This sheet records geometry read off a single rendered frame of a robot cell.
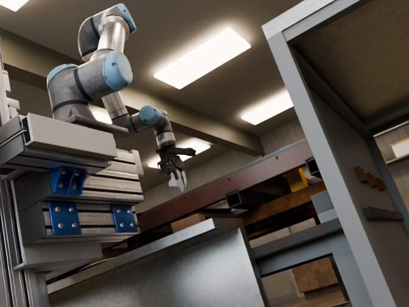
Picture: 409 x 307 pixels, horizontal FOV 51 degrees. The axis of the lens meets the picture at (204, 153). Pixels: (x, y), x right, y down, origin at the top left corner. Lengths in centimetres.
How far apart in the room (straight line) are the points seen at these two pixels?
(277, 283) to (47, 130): 856
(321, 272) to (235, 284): 634
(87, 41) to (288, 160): 90
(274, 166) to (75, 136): 63
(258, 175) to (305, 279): 652
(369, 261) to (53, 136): 72
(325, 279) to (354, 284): 633
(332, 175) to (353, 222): 11
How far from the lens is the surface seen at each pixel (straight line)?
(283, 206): 151
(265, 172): 137
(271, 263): 143
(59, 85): 139
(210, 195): 145
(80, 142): 106
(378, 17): 133
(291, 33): 108
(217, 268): 140
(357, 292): 136
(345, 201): 95
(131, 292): 160
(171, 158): 171
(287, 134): 936
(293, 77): 103
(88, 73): 135
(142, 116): 168
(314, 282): 778
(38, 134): 98
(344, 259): 135
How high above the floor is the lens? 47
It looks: 18 degrees up
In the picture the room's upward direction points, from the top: 17 degrees counter-clockwise
